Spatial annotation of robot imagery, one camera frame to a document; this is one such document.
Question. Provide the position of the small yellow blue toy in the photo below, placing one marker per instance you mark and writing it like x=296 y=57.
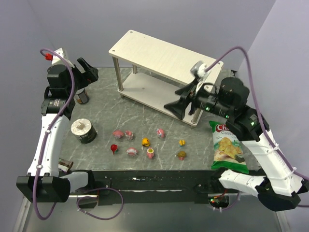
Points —
x=182 y=143

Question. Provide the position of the brown snack packet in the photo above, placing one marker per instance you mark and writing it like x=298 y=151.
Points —
x=64 y=165

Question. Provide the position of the red cherry toy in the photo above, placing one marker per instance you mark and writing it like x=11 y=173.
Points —
x=114 y=148

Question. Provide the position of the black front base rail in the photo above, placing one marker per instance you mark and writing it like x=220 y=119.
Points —
x=153 y=186

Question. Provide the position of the pink toy with blue bows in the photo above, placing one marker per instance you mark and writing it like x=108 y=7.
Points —
x=160 y=133

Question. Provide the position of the pink white lying toy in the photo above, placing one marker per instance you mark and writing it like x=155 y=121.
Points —
x=131 y=151

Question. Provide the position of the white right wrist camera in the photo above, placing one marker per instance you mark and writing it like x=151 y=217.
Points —
x=199 y=71

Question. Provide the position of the pink round toy left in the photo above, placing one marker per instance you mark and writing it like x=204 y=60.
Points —
x=118 y=134

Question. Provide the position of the small dark metal can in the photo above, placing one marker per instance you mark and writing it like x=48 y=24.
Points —
x=81 y=96

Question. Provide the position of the two-tier white wooden shelf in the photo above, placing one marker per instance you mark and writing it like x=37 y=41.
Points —
x=167 y=60

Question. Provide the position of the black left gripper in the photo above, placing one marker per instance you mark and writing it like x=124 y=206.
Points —
x=86 y=73

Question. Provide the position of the pink toy with green hat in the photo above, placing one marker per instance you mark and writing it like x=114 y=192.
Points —
x=150 y=153

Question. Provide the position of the yellow duck burger toy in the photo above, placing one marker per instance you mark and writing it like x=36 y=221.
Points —
x=145 y=142

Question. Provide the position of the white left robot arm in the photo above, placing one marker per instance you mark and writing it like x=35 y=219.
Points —
x=42 y=182

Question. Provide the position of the green cassava chips bag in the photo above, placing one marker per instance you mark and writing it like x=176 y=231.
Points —
x=228 y=152

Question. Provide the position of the pink white stacked toy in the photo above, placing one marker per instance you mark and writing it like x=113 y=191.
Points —
x=129 y=135

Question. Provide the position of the olive brown pink toy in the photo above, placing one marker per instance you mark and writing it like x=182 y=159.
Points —
x=181 y=155

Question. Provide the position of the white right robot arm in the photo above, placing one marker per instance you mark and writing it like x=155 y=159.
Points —
x=280 y=187

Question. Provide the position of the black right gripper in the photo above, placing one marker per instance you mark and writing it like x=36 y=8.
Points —
x=189 y=97

